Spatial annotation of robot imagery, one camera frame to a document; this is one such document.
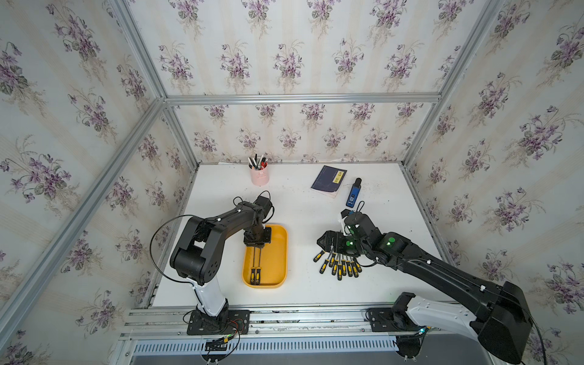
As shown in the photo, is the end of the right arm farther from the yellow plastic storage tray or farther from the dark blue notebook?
the dark blue notebook

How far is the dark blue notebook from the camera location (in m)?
1.12

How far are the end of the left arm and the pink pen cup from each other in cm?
31

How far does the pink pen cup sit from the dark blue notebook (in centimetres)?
24

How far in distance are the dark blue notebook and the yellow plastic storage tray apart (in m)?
0.33

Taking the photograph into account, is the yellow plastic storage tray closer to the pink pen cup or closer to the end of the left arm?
the end of the left arm

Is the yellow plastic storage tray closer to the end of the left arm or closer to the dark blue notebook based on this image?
the end of the left arm

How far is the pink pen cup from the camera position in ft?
3.49

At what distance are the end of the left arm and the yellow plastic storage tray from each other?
2cm

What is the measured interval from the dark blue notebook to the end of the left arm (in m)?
0.38

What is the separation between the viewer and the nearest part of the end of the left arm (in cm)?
80

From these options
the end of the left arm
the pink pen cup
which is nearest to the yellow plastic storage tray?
the end of the left arm

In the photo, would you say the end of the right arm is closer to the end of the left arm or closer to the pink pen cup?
the end of the left arm

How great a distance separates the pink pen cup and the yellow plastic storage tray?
0.94 feet

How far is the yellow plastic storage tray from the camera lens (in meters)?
0.83
